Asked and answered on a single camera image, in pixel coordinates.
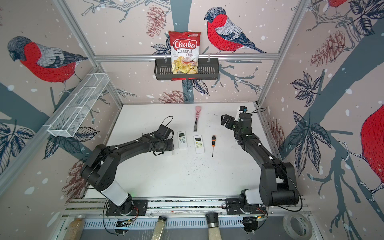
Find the white remote control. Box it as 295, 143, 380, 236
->
194, 135, 205, 154
178, 131, 188, 150

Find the orange black screwdriver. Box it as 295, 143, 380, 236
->
212, 135, 216, 157

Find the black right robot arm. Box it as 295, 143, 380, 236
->
221, 113, 303, 208

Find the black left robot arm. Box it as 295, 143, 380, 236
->
81, 125, 174, 212

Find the Chuba cassava chips bag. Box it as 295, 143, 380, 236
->
169, 31, 201, 74

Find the slim seed bottle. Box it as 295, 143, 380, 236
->
151, 216, 168, 240

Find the black-capped grain jar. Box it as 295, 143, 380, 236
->
206, 212, 222, 240

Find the clear tape roll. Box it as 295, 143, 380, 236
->
283, 213, 313, 240

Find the glass jar of grains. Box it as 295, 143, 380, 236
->
63, 215, 85, 240

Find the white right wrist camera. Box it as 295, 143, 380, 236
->
235, 106, 248, 122

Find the black wall basket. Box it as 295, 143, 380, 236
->
154, 58, 220, 81

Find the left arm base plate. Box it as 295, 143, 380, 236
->
105, 199, 149, 217

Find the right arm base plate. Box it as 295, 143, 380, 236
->
222, 198, 267, 215

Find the white wire mesh shelf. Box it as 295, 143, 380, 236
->
48, 73, 110, 137

